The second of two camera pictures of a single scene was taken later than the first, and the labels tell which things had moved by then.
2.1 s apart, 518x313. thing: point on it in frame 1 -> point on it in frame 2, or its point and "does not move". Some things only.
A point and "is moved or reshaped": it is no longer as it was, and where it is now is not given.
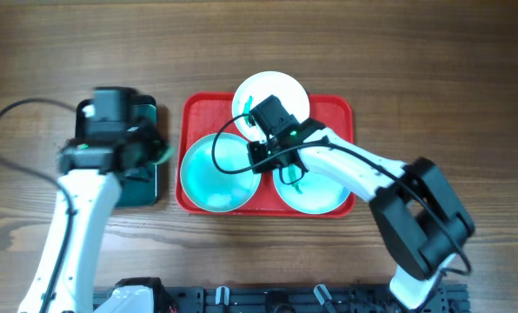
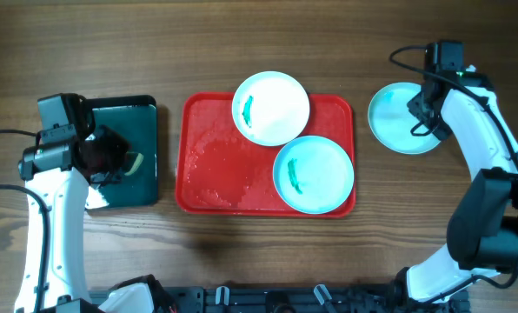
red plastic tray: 200,114 does not move
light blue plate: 214,189 -> 391,122
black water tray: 138,189 does not move
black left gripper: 157,142 -> 120,148
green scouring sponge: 167,152 is moved or reshaped
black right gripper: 252,151 -> 443,132
